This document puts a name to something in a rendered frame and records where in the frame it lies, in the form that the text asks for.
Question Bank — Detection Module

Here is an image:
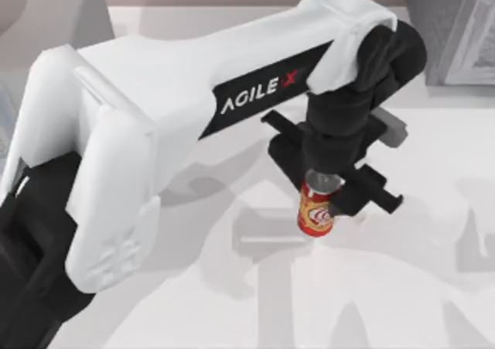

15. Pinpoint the red and white can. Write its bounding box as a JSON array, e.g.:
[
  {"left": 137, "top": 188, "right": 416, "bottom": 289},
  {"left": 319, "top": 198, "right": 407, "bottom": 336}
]
[{"left": 296, "top": 169, "right": 347, "bottom": 239}]

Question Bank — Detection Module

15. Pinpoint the grey cabinet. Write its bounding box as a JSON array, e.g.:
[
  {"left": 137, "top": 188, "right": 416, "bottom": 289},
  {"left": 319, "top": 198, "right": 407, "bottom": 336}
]
[{"left": 401, "top": 0, "right": 495, "bottom": 87}]

